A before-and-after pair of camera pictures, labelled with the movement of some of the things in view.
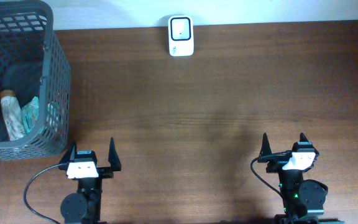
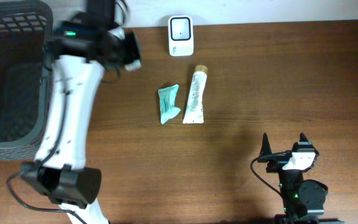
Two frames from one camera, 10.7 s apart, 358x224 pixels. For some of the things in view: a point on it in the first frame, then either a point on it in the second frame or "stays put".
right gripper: x=276 y=161 stays put
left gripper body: x=105 y=173 → x=125 y=50
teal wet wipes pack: x=30 y=113 → x=168 y=100
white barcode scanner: x=181 y=35 stays put
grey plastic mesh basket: x=19 y=51 stays put
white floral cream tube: x=12 y=114 → x=194 y=112
